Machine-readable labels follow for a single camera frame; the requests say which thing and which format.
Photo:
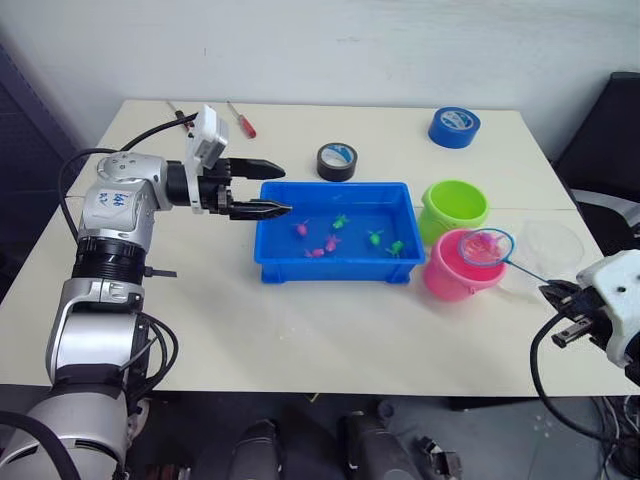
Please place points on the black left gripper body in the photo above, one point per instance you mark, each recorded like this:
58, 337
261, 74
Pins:
216, 200

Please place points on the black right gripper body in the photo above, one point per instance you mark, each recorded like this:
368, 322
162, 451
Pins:
592, 310

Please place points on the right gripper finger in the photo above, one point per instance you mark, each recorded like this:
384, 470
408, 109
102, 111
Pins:
572, 334
562, 294

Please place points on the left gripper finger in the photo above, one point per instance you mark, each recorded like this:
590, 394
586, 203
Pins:
257, 210
255, 170

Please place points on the blue rimmed fishing net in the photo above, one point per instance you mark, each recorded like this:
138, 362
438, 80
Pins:
505, 239

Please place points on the pink toy fish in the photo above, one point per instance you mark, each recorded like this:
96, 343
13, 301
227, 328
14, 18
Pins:
315, 253
301, 229
483, 243
331, 243

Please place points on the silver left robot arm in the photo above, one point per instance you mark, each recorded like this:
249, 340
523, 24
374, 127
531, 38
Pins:
107, 200

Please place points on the clear plastic cup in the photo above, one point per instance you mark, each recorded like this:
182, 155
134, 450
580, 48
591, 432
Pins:
565, 250

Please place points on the blue plastic tub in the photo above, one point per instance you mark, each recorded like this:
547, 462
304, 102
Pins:
280, 265

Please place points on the green toy fish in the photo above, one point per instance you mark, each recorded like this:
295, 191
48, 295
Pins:
375, 237
397, 247
340, 221

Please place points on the pink plastic bucket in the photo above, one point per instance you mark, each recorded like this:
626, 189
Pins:
450, 280

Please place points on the green plastic bucket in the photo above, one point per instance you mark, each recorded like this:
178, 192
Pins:
435, 220

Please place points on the black tape roll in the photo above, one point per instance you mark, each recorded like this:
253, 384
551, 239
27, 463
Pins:
335, 172

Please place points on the black office chair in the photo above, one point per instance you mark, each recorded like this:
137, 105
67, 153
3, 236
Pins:
600, 150

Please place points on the small dark metal part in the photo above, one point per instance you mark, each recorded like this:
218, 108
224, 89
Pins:
440, 457

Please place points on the blue tape roll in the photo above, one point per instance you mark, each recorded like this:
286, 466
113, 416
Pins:
450, 137

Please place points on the dark rounded shape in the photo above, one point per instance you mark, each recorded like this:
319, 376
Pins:
372, 450
257, 450

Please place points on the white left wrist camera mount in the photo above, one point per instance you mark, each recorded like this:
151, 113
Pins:
206, 135

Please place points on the dark blue wall panel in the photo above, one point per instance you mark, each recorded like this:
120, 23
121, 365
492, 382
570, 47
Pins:
25, 175

